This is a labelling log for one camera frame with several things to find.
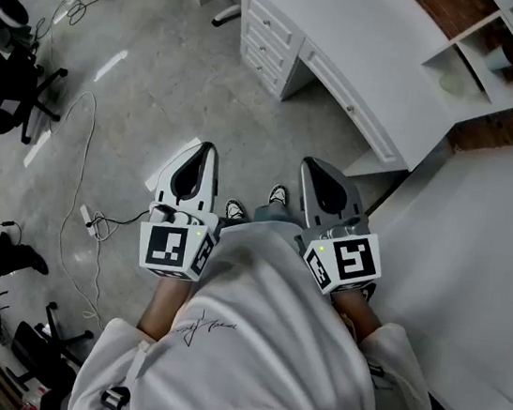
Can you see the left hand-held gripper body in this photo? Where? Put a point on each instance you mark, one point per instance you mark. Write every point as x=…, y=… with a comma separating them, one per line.
x=166, y=243

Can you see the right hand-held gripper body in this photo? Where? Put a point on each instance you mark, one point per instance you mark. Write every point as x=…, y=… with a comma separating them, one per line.
x=353, y=260

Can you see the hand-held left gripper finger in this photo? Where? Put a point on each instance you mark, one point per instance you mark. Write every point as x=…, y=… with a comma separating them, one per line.
x=207, y=183
x=166, y=186

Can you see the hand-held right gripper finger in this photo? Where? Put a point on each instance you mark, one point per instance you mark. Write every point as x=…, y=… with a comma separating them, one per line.
x=307, y=197
x=353, y=203

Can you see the person's left forearm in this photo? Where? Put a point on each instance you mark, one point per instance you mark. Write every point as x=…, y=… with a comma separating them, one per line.
x=162, y=304

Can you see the person's right forearm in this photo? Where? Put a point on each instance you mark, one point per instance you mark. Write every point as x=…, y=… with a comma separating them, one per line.
x=357, y=315

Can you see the white desk with drawers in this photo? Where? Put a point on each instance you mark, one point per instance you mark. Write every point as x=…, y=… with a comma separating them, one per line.
x=356, y=33

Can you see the person's right sneaker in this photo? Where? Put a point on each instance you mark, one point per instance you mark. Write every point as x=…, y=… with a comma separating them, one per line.
x=279, y=195

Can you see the person's sneaker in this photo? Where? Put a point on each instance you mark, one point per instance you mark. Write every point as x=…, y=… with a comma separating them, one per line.
x=235, y=209
x=279, y=195

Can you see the person's blue jeans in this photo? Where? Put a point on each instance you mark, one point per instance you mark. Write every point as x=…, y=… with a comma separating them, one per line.
x=276, y=214

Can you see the person's left sneaker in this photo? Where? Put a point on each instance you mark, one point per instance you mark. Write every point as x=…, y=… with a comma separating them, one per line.
x=235, y=209

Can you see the person's white t-shirt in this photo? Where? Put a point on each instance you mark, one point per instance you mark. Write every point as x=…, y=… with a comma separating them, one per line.
x=275, y=344

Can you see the pale green bowl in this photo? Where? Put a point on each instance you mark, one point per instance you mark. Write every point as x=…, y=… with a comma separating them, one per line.
x=454, y=84

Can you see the black office chair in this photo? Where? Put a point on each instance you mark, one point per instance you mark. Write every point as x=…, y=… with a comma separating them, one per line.
x=3, y=88
x=28, y=347

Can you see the white cup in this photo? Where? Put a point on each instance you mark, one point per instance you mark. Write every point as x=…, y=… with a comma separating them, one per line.
x=499, y=60

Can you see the dark grey round chair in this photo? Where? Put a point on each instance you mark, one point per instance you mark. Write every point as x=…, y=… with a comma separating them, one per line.
x=15, y=10

